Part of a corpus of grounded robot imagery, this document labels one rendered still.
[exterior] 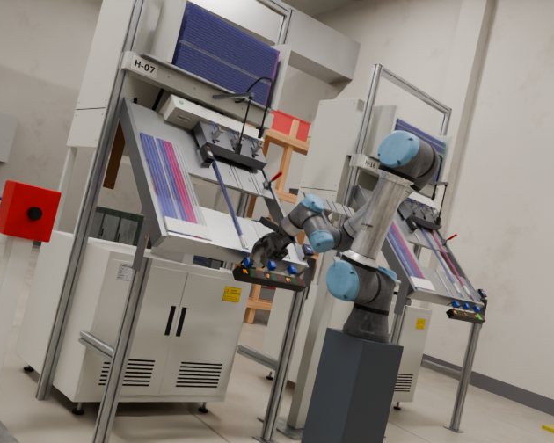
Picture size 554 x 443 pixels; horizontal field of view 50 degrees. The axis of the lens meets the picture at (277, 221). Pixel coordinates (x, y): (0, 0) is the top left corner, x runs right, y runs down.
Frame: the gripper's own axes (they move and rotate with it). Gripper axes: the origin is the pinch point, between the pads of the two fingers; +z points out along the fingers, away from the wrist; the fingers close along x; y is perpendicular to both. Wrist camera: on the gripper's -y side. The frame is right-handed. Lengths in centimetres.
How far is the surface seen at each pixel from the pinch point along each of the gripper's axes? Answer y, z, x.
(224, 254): -2.3, 3.2, -9.8
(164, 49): -87, -19, -27
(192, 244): -2.4, 1.9, -25.0
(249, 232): -15.3, 1.7, 5.8
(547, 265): -67, 3, 357
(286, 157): -271, 122, 250
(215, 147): -56, -3, -1
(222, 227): -14.4, 1.7, -8.0
